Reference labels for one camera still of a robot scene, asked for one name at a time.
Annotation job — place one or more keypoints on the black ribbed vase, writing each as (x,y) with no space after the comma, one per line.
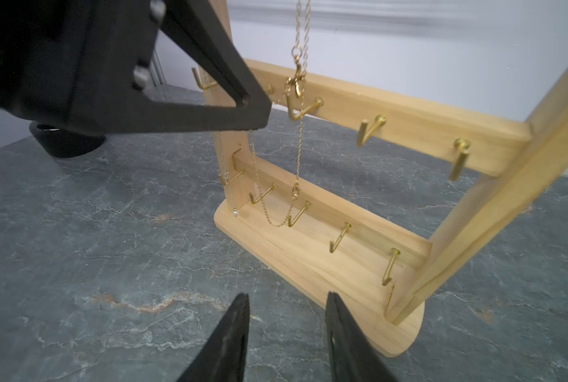
(63,144)

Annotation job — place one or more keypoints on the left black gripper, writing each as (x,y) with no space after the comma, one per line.
(41,45)

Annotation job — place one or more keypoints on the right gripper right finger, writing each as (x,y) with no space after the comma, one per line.
(351,356)

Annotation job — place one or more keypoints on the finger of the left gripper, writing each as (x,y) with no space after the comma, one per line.
(120,39)

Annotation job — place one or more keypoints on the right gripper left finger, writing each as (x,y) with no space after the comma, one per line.
(224,355)

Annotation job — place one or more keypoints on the wooden jewelry display stand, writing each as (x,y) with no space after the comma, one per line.
(511,300)

